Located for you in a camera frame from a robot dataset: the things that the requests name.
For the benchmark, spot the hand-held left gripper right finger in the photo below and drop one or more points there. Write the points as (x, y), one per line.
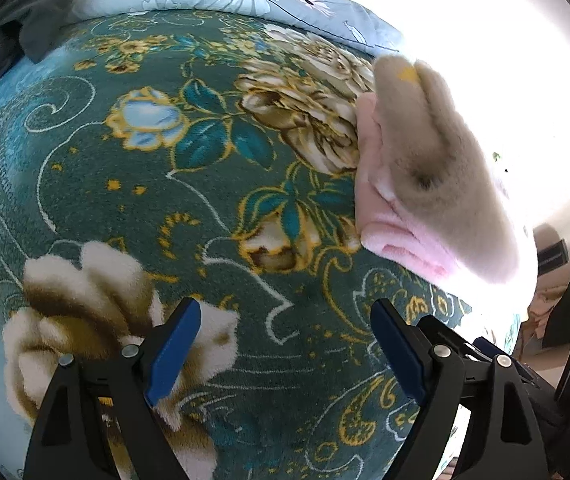
(399, 357)

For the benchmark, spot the pink fleece garment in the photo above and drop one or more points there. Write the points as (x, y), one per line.
(390, 232)

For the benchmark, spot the dark grey cloth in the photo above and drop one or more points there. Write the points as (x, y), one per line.
(20, 15)

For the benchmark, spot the green floral blanket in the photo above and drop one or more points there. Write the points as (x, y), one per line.
(140, 200)

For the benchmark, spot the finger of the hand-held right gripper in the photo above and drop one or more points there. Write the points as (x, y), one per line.
(486, 346)

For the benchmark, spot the beige sweater with yellow letters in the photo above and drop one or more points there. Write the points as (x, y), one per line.
(440, 170)

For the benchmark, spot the beige patterned bed sheet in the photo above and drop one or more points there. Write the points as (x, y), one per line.
(547, 310)

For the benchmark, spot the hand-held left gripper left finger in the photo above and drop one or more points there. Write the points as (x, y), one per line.
(175, 357)

